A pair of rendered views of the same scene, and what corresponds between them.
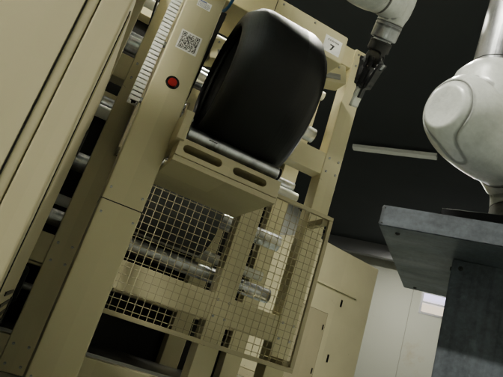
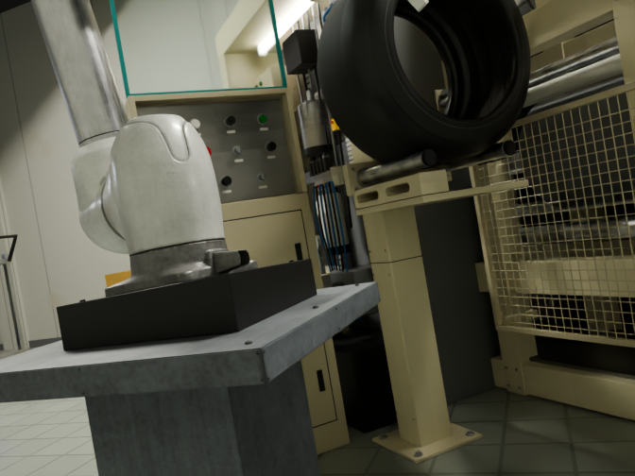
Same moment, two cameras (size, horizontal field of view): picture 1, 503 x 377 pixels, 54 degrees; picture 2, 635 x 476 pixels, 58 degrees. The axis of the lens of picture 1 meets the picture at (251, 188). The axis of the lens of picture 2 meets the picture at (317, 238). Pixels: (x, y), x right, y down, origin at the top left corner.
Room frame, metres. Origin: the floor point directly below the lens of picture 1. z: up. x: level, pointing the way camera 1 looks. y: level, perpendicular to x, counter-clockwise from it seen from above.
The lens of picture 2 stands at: (1.06, -1.53, 0.76)
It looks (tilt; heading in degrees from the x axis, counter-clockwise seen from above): 1 degrees down; 83
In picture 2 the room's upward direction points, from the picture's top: 10 degrees counter-clockwise
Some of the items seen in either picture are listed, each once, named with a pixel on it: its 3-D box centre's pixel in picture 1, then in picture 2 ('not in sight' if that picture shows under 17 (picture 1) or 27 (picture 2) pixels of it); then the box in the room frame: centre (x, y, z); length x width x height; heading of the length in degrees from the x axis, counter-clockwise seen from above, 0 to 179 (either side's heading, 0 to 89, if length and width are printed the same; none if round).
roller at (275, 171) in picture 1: (233, 153); (393, 168); (1.50, 0.09, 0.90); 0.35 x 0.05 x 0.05; 108
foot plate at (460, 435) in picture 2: not in sight; (425, 435); (1.53, 0.38, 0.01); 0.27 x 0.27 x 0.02; 18
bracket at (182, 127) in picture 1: (171, 141); (400, 173); (1.58, 0.31, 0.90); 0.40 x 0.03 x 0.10; 18
